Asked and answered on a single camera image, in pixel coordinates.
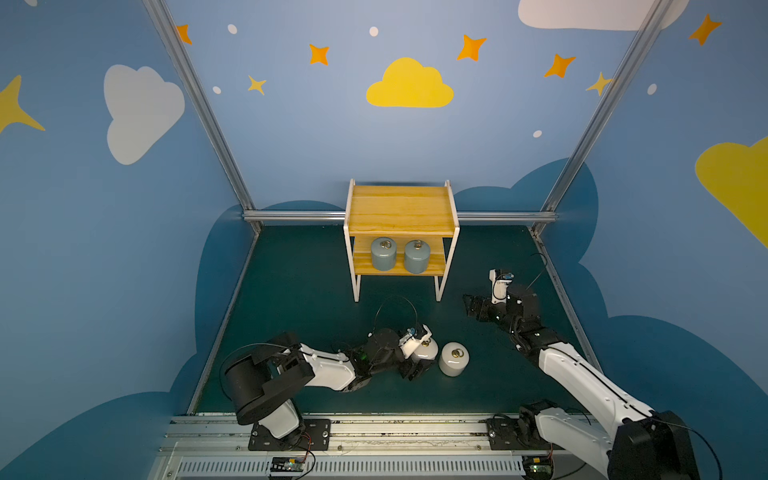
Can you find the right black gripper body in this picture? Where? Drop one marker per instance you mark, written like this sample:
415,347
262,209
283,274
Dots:
487,309

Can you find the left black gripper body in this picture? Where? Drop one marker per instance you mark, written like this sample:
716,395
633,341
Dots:
407,360

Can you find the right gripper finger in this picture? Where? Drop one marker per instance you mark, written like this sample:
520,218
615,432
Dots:
472,302
476,312

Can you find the white tea canister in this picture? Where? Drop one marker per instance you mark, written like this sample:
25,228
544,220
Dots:
427,350
454,359

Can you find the grey-blue tea canister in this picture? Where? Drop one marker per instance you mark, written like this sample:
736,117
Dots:
383,254
417,255

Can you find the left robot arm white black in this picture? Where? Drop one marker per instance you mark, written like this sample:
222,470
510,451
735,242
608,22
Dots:
261,379

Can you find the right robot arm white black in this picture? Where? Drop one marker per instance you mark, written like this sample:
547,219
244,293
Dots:
618,436

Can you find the right controller board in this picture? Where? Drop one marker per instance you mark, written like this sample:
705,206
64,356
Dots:
537,468

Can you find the controller board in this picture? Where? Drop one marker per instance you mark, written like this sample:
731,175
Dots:
537,468
289,467

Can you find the left controller board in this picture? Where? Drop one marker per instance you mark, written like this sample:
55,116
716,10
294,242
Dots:
289,467

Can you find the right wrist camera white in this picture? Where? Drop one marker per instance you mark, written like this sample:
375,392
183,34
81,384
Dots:
500,281

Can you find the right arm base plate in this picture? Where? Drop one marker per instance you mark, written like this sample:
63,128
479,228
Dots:
504,435

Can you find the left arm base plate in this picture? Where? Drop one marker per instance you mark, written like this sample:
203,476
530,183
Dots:
310,434

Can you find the wooden two-tier shelf white frame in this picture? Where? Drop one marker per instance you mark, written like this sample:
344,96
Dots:
402,214

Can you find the rear aluminium frame bar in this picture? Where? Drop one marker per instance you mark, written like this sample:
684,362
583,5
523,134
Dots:
339,216

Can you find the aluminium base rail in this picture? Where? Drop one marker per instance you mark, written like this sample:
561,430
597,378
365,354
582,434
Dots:
418,446

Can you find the right aluminium frame post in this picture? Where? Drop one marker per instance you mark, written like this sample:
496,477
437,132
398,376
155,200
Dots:
636,53

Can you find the aluminium frame post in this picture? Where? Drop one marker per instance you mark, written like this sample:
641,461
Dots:
163,22
636,53

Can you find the left aluminium frame post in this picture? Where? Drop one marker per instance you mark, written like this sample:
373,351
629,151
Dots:
163,22

